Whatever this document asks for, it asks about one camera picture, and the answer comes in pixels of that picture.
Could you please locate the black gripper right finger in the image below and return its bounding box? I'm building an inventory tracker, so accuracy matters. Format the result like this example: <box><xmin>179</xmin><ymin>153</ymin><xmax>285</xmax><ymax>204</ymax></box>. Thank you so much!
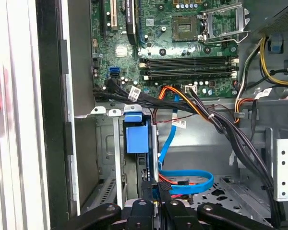
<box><xmin>158</xmin><ymin>182</ymin><xmax>276</xmax><ymax>230</ymax></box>

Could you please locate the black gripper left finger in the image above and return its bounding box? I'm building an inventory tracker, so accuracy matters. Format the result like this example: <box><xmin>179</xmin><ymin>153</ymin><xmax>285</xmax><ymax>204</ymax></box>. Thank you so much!
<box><xmin>50</xmin><ymin>181</ymin><xmax>156</xmax><ymax>230</ymax></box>

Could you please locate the blue data wire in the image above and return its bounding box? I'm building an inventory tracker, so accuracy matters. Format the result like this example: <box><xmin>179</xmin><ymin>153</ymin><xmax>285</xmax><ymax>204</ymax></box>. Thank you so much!
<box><xmin>157</xmin><ymin>93</ymin><xmax>215</xmax><ymax>195</ymax></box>

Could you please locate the hard disk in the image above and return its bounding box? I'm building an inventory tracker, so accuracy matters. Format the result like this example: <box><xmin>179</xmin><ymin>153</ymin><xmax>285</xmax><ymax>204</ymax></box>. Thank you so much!
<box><xmin>123</xmin><ymin>111</ymin><xmax>159</xmax><ymax>209</ymax></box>

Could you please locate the orange red power wire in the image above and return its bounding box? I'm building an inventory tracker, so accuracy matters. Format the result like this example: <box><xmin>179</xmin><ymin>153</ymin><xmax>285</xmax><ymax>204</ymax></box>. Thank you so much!
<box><xmin>157</xmin><ymin>85</ymin><xmax>214</xmax><ymax>199</ymax></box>

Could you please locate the black RAM slot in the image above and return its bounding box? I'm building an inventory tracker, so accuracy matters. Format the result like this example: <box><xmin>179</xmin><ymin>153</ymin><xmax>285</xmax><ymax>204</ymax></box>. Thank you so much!
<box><xmin>139</xmin><ymin>58</ymin><xmax>239</xmax><ymax>65</ymax></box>
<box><xmin>143</xmin><ymin>70</ymin><xmax>239</xmax><ymax>76</ymax></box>
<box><xmin>139</xmin><ymin>63</ymin><xmax>239</xmax><ymax>70</ymax></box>
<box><xmin>143</xmin><ymin>74</ymin><xmax>239</xmax><ymax>81</ymax></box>

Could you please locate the green motherboard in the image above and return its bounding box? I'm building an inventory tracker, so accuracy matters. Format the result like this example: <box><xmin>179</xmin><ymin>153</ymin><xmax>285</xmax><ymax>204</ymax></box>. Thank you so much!
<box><xmin>91</xmin><ymin>0</ymin><xmax>240</xmax><ymax>99</ymax></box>

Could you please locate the black PC case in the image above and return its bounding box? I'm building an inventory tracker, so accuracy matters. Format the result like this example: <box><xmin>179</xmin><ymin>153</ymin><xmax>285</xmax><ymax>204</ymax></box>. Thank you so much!
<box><xmin>36</xmin><ymin>0</ymin><xmax>288</xmax><ymax>230</ymax></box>

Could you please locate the locking lever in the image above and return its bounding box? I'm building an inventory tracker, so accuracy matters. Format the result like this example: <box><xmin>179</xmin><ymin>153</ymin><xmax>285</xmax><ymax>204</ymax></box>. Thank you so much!
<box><xmin>201</xmin><ymin>30</ymin><xmax>252</xmax><ymax>45</ymax></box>

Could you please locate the CPU socket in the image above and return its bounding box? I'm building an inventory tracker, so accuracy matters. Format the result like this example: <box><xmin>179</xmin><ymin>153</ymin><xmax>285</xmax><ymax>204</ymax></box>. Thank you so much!
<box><xmin>170</xmin><ymin>15</ymin><xmax>199</xmax><ymax>43</ymax></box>

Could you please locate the blue expansion slot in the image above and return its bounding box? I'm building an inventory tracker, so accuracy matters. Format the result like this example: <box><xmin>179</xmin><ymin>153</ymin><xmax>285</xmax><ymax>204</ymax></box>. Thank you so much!
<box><xmin>136</xmin><ymin>0</ymin><xmax>145</xmax><ymax>46</ymax></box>

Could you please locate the black graphics card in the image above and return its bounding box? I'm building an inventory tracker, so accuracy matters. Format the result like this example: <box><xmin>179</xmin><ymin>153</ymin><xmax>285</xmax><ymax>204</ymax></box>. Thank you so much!
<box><xmin>124</xmin><ymin>0</ymin><xmax>138</xmax><ymax>46</ymax></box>

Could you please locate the small blue plastic clip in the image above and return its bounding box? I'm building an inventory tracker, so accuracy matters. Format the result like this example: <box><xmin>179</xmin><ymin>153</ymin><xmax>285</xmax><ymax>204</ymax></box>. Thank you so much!
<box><xmin>269</xmin><ymin>33</ymin><xmax>284</xmax><ymax>54</ymax></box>

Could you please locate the black expansion slot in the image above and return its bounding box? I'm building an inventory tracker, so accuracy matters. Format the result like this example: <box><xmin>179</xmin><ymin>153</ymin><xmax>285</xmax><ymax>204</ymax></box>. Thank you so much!
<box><xmin>99</xmin><ymin>0</ymin><xmax>107</xmax><ymax>37</ymax></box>

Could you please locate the tan expansion slot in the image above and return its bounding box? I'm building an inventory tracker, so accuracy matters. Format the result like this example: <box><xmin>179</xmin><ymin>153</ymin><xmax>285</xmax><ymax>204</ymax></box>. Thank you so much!
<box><xmin>110</xmin><ymin>0</ymin><xmax>119</xmax><ymax>32</ymax></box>

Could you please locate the metal socket cover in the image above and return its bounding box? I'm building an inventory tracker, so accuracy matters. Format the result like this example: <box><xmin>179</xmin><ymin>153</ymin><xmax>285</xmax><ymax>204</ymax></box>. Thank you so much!
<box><xmin>201</xmin><ymin>2</ymin><xmax>246</xmax><ymax>44</ymax></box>

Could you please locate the silver power supply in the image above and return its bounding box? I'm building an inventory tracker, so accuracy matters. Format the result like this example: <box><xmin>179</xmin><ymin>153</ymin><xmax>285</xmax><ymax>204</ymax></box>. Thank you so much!
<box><xmin>243</xmin><ymin>0</ymin><xmax>288</xmax><ymax>36</ymax></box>

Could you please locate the yellow black wire bundle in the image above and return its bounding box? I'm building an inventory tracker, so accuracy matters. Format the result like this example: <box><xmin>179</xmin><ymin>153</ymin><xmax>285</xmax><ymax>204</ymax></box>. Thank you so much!
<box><xmin>234</xmin><ymin>35</ymin><xmax>288</xmax><ymax>120</ymax></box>

